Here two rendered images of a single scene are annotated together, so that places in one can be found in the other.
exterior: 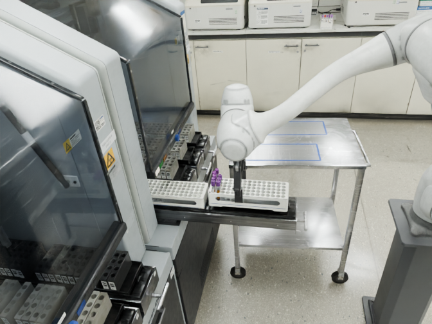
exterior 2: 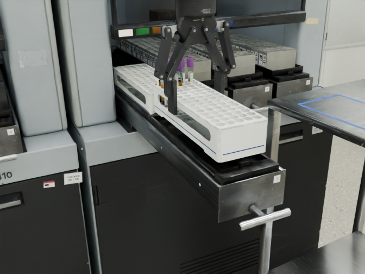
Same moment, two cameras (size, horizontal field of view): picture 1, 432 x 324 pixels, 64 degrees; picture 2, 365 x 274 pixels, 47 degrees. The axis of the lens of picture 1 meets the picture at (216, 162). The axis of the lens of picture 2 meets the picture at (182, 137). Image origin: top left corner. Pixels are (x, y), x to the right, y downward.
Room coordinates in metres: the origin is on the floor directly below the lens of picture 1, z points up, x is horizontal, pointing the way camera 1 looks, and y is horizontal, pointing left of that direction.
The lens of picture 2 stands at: (0.50, -0.70, 1.15)
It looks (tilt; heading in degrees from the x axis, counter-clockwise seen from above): 23 degrees down; 51
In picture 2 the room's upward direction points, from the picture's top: 1 degrees counter-clockwise
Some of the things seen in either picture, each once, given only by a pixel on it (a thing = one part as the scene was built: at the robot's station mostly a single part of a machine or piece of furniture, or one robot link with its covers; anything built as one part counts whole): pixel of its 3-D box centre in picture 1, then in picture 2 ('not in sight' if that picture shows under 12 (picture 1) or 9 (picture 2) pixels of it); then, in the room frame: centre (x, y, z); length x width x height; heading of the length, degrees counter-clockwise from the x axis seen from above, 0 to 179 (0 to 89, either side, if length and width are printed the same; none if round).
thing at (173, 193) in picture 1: (171, 193); (148, 87); (1.10, 0.19, 0.83); 0.30 x 0.10 x 0.06; 76
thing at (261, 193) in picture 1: (248, 193); (203, 113); (1.03, -0.11, 0.86); 0.30 x 0.10 x 0.06; 76
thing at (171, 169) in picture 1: (172, 168); (192, 72); (1.26, 0.19, 0.85); 0.12 x 0.02 x 0.06; 167
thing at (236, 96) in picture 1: (236, 109); not in sight; (1.02, -0.08, 1.23); 0.13 x 0.11 x 0.16; 172
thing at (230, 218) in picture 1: (215, 207); (176, 129); (1.06, 0.02, 0.78); 0.73 x 0.14 x 0.09; 76
